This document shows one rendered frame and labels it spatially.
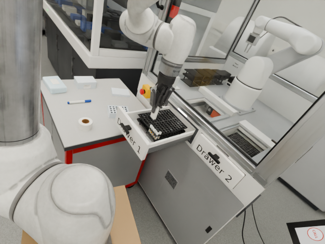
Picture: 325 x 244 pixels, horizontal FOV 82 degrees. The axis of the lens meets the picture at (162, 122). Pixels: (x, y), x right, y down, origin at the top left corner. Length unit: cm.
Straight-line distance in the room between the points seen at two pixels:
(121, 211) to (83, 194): 31
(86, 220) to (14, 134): 21
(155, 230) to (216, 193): 73
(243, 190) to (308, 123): 40
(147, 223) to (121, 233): 100
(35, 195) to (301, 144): 80
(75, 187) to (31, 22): 29
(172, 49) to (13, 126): 52
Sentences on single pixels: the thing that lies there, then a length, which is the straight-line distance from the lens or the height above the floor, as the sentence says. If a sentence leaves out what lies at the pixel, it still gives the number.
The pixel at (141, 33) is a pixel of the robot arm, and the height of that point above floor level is 132.
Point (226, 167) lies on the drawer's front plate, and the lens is 97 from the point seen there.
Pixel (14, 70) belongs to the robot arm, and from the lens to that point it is 39.
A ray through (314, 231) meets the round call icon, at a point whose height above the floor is 102.
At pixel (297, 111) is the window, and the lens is 82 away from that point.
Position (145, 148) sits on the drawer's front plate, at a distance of 83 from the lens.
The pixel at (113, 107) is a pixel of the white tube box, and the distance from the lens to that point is 120.
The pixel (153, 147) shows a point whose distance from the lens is 89.
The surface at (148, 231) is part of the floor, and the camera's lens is 165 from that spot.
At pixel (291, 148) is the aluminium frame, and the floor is 116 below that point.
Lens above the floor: 148
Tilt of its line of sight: 35 degrees down
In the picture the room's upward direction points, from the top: 21 degrees clockwise
